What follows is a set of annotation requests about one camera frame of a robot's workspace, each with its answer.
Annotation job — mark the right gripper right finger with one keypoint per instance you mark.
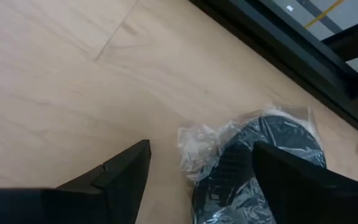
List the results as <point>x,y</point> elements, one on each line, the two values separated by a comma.
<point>297,193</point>

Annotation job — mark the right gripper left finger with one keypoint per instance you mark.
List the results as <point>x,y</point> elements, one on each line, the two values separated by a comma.
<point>123,180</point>

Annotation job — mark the black disc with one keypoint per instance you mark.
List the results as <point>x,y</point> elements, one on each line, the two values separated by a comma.
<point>228,174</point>

